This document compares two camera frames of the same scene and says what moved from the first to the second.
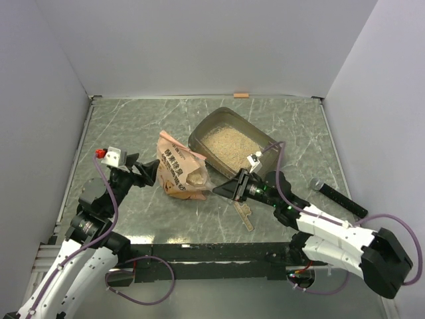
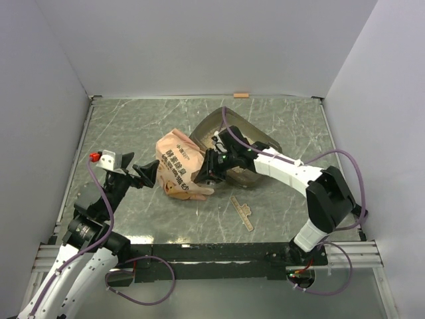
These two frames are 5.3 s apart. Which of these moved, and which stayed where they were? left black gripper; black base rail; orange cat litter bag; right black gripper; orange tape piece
Moved: right black gripper; orange cat litter bag
Stayed: left black gripper; black base rail; orange tape piece
